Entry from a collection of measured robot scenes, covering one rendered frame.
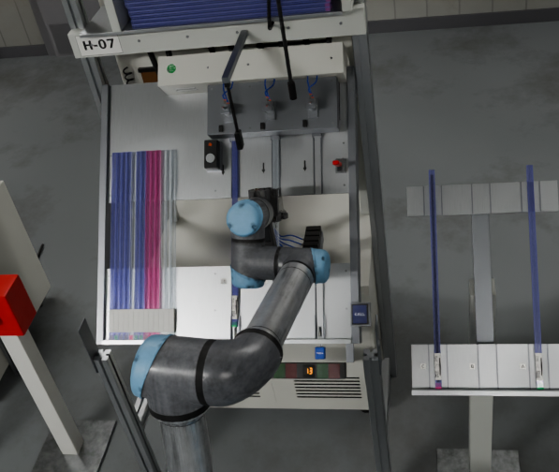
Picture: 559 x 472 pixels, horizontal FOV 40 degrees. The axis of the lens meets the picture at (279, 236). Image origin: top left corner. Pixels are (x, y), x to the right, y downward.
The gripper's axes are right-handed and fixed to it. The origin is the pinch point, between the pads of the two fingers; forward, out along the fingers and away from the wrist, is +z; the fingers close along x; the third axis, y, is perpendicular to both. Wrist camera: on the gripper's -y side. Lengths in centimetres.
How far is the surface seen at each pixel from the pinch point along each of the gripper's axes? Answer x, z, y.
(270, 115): 0.0, 0.1, 25.1
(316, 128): -11.8, 0.1, 21.1
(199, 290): 20.7, -3.5, -19.1
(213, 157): 15.4, -0.4, 15.3
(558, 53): -112, 279, 62
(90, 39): 47, -1, 48
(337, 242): -10.3, 41.8, -13.0
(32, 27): 235, 318, 112
